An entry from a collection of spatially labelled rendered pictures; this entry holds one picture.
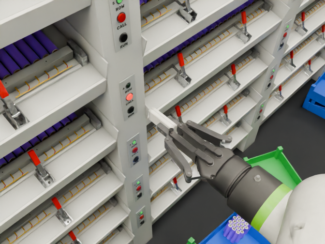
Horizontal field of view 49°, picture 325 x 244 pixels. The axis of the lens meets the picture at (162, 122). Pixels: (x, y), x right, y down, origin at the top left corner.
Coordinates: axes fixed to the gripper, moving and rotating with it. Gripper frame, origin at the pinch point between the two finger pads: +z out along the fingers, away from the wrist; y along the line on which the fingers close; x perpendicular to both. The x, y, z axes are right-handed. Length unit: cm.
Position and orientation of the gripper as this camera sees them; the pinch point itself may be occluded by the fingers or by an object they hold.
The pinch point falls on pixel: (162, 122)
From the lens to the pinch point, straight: 74.1
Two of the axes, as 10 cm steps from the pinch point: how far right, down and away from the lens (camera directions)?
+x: -0.1, -6.4, -7.7
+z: -7.0, -5.5, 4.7
